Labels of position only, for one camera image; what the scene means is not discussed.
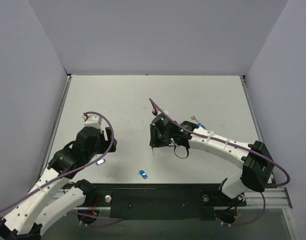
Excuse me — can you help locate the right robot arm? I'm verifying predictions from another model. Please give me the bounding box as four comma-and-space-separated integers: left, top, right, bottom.
149, 114, 274, 205

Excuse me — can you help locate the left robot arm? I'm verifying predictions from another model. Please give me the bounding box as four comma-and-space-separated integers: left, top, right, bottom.
0, 126, 117, 240

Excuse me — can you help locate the blue key tag behind arm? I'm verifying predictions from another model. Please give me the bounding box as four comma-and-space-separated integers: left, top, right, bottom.
197, 122, 206, 129

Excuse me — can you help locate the dark blue key tag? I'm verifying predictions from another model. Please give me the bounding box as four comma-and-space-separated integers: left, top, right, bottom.
95, 158, 107, 166

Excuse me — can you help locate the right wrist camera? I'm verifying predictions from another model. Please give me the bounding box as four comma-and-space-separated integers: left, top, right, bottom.
151, 106, 170, 116

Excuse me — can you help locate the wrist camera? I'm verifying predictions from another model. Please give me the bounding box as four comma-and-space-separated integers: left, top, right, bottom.
151, 106, 170, 116
82, 113, 103, 130

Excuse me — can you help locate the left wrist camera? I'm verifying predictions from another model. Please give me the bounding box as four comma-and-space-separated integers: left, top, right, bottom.
82, 113, 103, 130

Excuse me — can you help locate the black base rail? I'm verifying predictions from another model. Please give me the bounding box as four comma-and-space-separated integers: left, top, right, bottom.
80, 183, 246, 221

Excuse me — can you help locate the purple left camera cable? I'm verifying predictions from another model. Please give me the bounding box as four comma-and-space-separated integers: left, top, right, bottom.
0, 110, 124, 222

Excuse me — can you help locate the purple camera cable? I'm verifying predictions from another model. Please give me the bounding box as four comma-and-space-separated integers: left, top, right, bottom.
0, 110, 124, 222
148, 97, 292, 188

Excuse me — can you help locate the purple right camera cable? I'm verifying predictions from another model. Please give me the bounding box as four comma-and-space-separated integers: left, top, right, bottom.
148, 97, 292, 188

